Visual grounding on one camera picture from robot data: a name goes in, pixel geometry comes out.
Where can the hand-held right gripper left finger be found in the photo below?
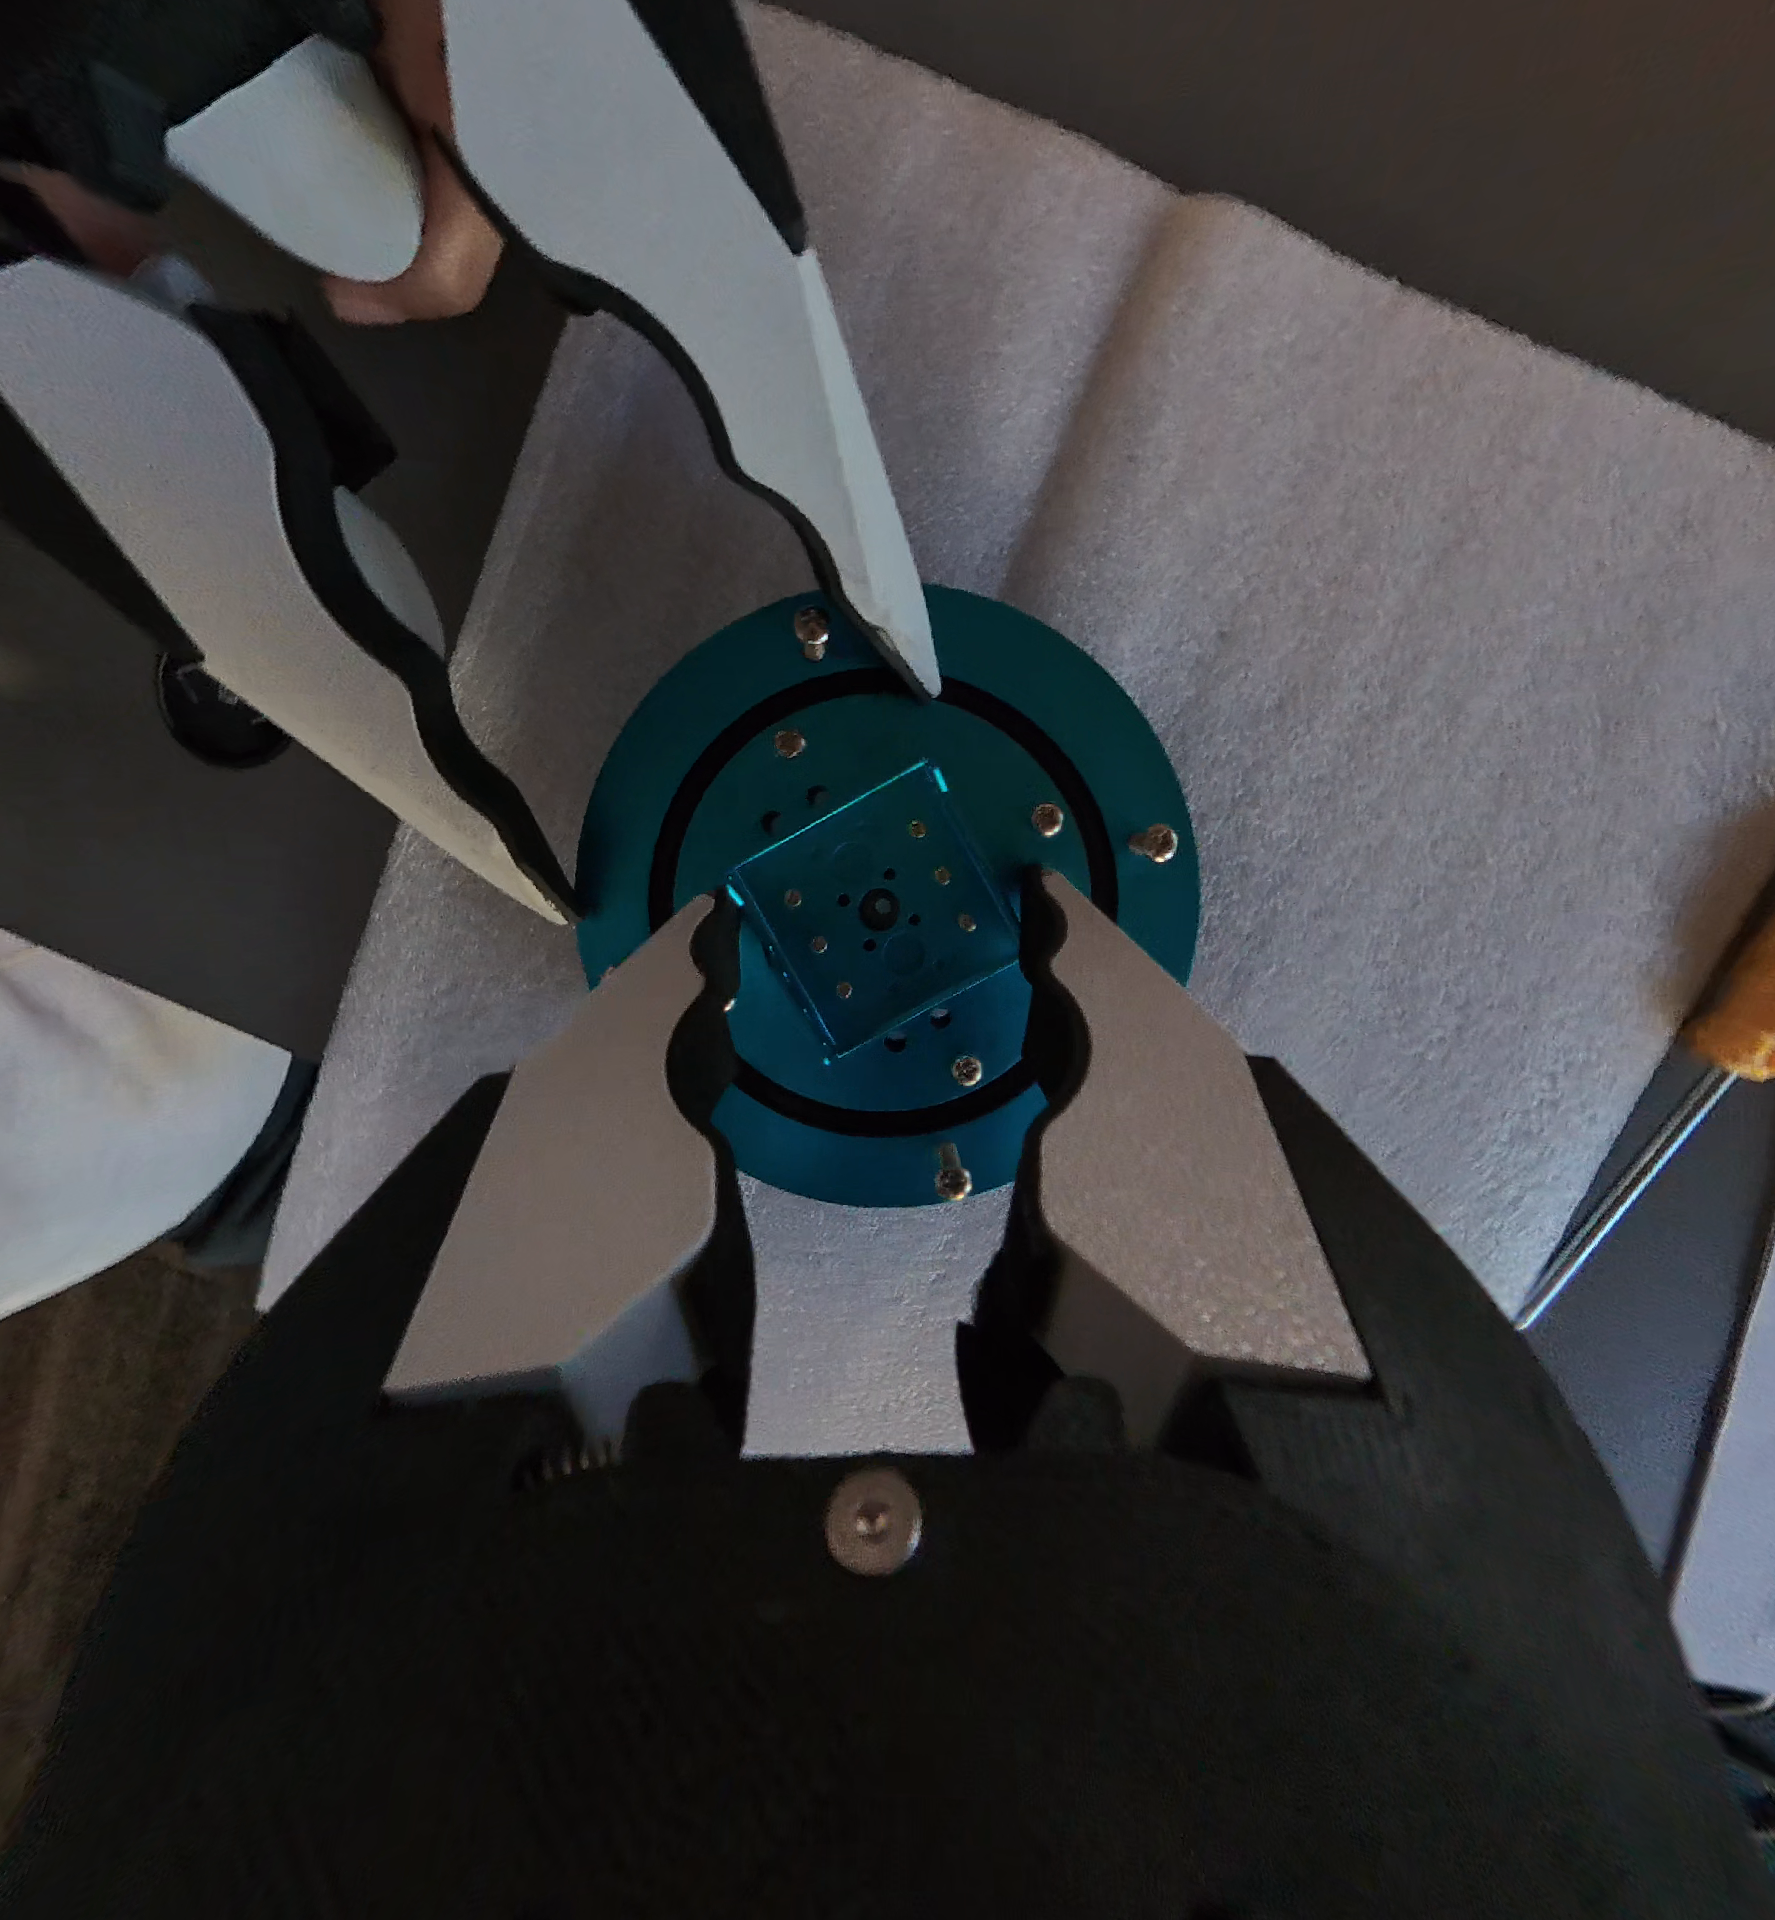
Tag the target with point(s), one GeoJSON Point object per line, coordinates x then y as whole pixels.
{"type": "Point", "coordinates": [555, 1229]}

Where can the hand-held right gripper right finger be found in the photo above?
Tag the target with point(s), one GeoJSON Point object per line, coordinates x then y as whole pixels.
{"type": "Point", "coordinates": [1189, 1218]}

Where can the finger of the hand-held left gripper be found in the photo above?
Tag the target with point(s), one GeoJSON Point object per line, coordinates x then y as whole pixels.
{"type": "Point", "coordinates": [151, 447]}
{"type": "Point", "coordinates": [648, 195]}

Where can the long silver screw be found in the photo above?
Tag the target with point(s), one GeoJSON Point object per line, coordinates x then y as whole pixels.
{"type": "Point", "coordinates": [952, 1179]}
{"type": "Point", "coordinates": [810, 627]}
{"type": "Point", "coordinates": [1152, 846]}

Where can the blue round turntable base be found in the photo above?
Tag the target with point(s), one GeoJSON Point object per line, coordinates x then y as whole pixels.
{"type": "Point", "coordinates": [887, 705]}

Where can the black round desk grommet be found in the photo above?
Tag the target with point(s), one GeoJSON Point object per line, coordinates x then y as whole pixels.
{"type": "Point", "coordinates": [227, 729]}

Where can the dark desk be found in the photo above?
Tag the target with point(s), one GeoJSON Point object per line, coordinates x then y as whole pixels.
{"type": "Point", "coordinates": [1426, 153]}

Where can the person's dark trousers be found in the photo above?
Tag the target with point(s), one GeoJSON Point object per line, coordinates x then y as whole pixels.
{"type": "Point", "coordinates": [249, 1169]}

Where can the person's white shirt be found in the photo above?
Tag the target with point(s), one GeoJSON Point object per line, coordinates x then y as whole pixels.
{"type": "Point", "coordinates": [48, 1124]}

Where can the white foam sheet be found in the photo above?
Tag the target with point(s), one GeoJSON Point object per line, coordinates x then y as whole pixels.
{"type": "Point", "coordinates": [1426, 673]}

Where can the open instruction manual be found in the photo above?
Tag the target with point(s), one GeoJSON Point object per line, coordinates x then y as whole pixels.
{"type": "Point", "coordinates": [1770, 1424]}

